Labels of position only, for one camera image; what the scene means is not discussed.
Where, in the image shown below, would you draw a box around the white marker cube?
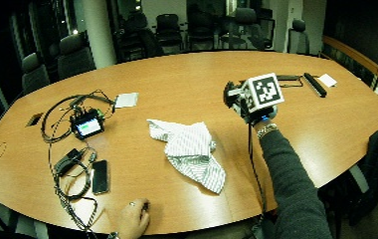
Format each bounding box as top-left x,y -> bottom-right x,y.
241,72 -> 286,114

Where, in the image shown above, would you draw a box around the black smartphone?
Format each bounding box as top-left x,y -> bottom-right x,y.
92,159 -> 112,196

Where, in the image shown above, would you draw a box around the black eyeglasses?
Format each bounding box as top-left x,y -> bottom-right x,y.
278,79 -> 306,90

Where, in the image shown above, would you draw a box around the flat black case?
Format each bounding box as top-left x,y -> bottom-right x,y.
275,74 -> 303,82

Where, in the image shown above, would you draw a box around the white striped cloth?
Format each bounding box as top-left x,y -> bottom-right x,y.
146,119 -> 229,195

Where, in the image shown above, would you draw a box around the long black bar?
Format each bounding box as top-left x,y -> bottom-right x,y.
303,72 -> 328,99

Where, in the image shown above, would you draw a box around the black office chair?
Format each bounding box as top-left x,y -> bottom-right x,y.
218,7 -> 276,52
114,11 -> 166,63
155,13 -> 187,55
186,2 -> 219,52

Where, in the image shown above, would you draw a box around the black power adapter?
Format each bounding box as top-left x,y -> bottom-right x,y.
52,147 -> 85,176

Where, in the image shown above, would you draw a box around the small white card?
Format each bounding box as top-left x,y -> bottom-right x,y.
318,73 -> 339,89

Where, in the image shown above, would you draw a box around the grey office chair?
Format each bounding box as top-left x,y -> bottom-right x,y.
287,18 -> 312,56
20,52 -> 53,97
56,30 -> 98,82

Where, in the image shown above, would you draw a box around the white paper card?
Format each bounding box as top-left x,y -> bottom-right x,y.
114,92 -> 141,110

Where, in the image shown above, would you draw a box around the small black screen device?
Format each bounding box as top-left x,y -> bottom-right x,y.
69,108 -> 108,141

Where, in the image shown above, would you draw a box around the black table socket plate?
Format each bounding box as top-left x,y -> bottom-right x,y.
25,112 -> 45,127

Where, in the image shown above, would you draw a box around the white round pillar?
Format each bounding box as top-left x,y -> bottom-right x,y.
80,0 -> 120,70

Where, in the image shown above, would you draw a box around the silver wrist bracelet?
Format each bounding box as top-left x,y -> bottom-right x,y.
255,122 -> 280,139

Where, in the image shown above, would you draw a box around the braided black white cable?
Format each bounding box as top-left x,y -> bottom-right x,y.
47,140 -> 102,239

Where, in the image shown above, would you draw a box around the thin black glove cable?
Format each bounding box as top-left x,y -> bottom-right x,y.
245,121 -> 268,215

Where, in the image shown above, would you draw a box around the wooden wall ledge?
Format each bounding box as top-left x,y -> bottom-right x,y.
320,34 -> 378,98

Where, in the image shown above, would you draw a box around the black looped cable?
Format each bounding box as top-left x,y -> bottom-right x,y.
40,90 -> 117,144

